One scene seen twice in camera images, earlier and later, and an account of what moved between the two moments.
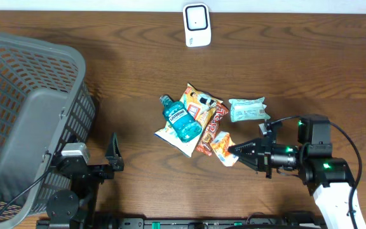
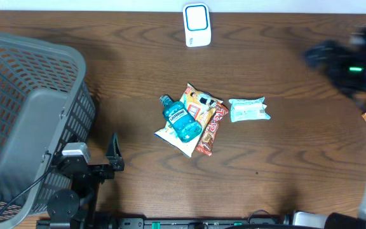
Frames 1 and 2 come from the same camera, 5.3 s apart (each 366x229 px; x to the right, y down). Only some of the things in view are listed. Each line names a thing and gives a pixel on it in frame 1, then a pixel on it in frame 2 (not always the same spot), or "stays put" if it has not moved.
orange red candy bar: [204, 144] stays put
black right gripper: [262, 156] → [340, 52]
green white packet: [251, 109] stays put
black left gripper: [115, 158] stays put
